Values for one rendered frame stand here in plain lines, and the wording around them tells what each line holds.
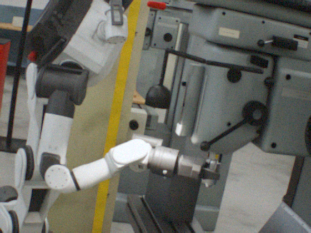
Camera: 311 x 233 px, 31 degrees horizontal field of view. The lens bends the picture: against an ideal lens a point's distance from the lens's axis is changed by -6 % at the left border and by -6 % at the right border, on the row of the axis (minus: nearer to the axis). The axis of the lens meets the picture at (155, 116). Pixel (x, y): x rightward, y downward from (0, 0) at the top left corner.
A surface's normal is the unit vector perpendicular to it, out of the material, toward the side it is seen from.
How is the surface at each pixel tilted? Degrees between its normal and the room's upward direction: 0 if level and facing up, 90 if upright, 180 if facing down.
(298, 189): 90
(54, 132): 74
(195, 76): 90
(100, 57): 59
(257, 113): 90
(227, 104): 90
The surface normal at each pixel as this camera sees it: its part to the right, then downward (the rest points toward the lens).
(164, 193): -0.93, -0.10
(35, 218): 0.39, -0.73
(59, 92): 0.00, -0.08
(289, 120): 0.21, 0.24
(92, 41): 0.52, -0.28
